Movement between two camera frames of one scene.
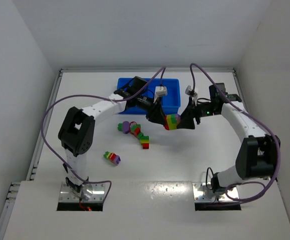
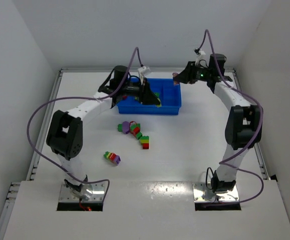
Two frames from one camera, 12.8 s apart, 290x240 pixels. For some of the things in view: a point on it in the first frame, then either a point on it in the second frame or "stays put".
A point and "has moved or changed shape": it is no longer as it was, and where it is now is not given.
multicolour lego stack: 172,121 has moved or changed shape
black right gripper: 192,115 → 191,73
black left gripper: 154,113 → 144,90
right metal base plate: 202,193 stays put
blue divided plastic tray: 170,104 stays put
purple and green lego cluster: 130,127 stays put
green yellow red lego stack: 145,141 stays put
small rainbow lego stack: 113,158 stays put
